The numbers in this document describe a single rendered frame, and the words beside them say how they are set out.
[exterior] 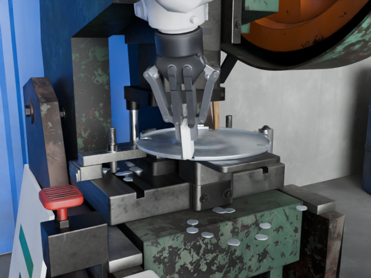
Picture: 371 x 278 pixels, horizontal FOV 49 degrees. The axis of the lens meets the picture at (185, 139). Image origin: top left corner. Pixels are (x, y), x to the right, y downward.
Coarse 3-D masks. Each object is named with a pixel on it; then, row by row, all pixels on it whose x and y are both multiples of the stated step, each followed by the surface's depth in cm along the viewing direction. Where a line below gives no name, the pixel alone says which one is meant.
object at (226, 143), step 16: (208, 128) 102; (224, 128) 101; (144, 144) 86; (160, 144) 86; (176, 144) 86; (208, 144) 84; (224, 144) 84; (240, 144) 86; (256, 144) 86; (192, 160) 75; (208, 160) 74
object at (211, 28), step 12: (216, 0) 88; (216, 12) 89; (204, 24) 88; (216, 24) 89; (204, 36) 88; (216, 36) 90; (144, 48) 91; (204, 48) 89; (216, 48) 90; (144, 60) 92; (216, 60) 87; (204, 72) 87; (144, 84) 94; (168, 84) 86; (204, 84) 87; (216, 84) 89
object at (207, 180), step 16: (224, 160) 75; (240, 160) 75; (256, 160) 75; (272, 160) 76; (192, 176) 84; (208, 176) 84; (224, 176) 86; (192, 192) 85; (208, 192) 85; (224, 192) 87; (192, 208) 85
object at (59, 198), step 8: (40, 192) 64; (48, 192) 64; (56, 192) 64; (64, 192) 64; (72, 192) 64; (80, 192) 64; (40, 200) 63; (48, 200) 61; (56, 200) 61; (64, 200) 61; (72, 200) 62; (80, 200) 63; (48, 208) 61; (56, 208) 61; (64, 208) 64; (64, 216) 64
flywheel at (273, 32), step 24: (288, 0) 111; (312, 0) 104; (336, 0) 98; (360, 0) 88; (264, 24) 117; (288, 24) 111; (312, 24) 100; (336, 24) 94; (264, 48) 117; (288, 48) 108; (312, 48) 105
